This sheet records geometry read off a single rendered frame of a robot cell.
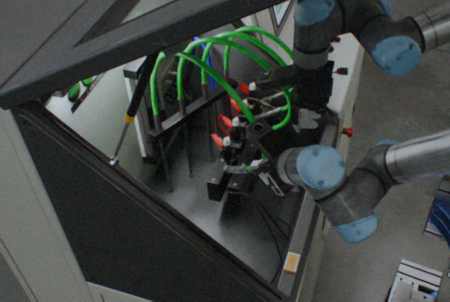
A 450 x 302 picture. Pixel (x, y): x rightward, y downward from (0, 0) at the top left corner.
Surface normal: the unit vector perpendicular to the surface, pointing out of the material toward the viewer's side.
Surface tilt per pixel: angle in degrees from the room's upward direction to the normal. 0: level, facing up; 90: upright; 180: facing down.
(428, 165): 87
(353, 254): 0
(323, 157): 46
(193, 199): 0
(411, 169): 87
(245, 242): 0
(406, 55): 90
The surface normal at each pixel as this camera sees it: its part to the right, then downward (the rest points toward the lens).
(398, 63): 0.28, 0.66
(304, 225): -0.04, -0.72
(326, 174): 0.24, -0.05
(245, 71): -0.32, 0.67
